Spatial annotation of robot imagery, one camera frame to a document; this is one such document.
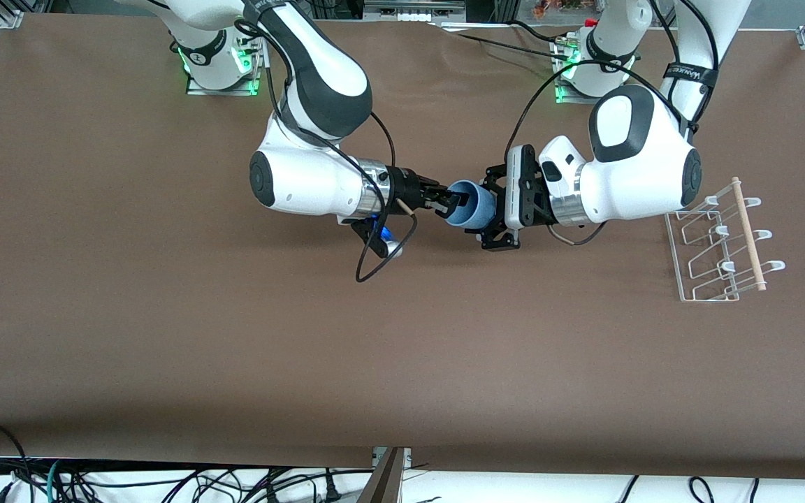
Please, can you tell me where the blue plastic cup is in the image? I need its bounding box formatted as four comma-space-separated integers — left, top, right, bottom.
444, 180, 498, 229

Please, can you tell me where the orange red background item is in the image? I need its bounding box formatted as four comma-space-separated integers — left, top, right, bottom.
532, 0, 589, 19

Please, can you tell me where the silver electronics box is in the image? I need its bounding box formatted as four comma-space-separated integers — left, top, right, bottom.
363, 0, 467, 22

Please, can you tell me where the long black table cable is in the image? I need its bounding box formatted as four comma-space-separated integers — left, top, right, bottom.
437, 24, 572, 62

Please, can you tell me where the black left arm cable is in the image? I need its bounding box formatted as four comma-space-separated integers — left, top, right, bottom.
505, 0, 722, 247

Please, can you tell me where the short black table cable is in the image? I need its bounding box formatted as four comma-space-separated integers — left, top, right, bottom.
511, 20, 574, 46

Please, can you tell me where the white wire cup rack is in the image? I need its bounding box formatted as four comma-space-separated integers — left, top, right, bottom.
665, 177, 786, 302

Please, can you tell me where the aluminium table frame profile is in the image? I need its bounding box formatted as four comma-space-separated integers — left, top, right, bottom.
356, 446, 412, 503

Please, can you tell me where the tangled black floor cable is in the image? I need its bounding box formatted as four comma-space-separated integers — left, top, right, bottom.
60, 467, 375, 503

